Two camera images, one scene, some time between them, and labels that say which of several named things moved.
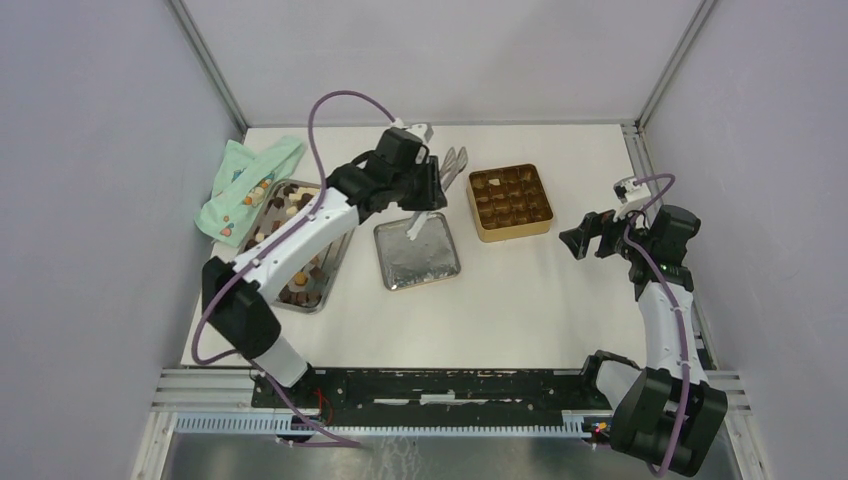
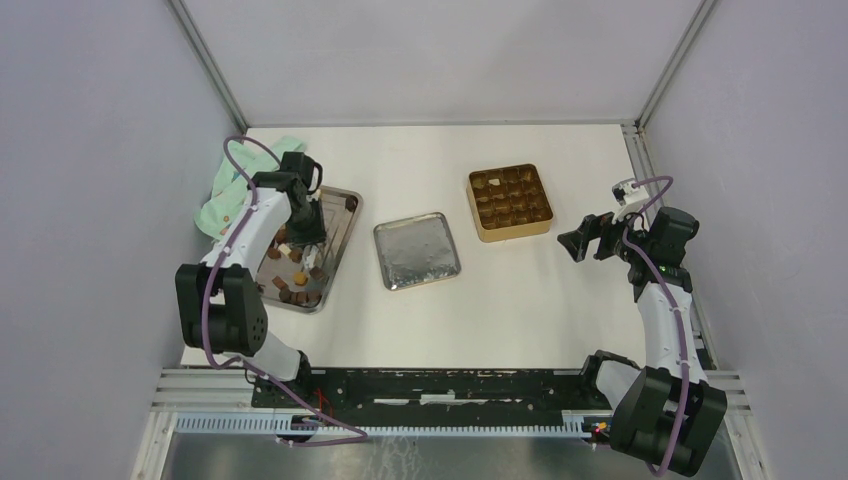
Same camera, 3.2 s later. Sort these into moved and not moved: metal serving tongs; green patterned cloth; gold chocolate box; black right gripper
Moved: metal serving tongs
Not moved: black right gripper; gold chocolate box; green patterned cloth
